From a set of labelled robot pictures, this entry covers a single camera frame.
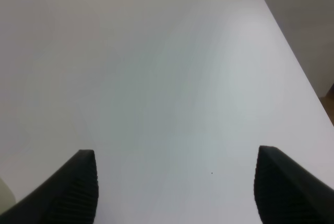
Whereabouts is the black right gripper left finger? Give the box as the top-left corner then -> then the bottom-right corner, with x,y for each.
1,149 -> 99,223

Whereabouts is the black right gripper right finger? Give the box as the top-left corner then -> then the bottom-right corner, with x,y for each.
254,146 -> 333,223

